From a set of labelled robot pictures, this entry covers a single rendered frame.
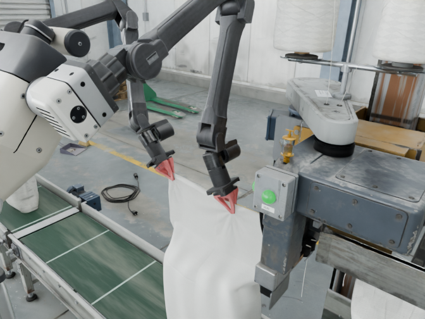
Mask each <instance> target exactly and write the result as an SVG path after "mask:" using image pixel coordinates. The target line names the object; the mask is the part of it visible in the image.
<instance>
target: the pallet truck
mask: <svg viewBox="0 0 425 319"><path fill-rule="evenodd" d="M143 86H144V96H145V101H146V105H147V108H148V109H152V110H154V111H158V112H162V113H166V114H168V115H172V116H173V117H174V116H175V117H177V118H179V117H180V118H183V116H186V114H185V113H183V112H181V111H178V110H176V109H172V108H167V107H164V106H160V105H157V104H153V103H149V102H147V101H154V102H157V103H161V104H165V105H168V106H173V107H176V108H180V109H185V110H188V112H192V113H198V112H199V111H201V112H202V110H201V109H200V108H198V107H196V106H192V105H189V104H185V103H180V102H176V101H172V100H169V99H165V98H161V97H157V96H156V93H155V92H154V91H153V90H152V89H151V88H150V87H149V86H148V85H147V84H146V83H145V84H143Z"/></svg>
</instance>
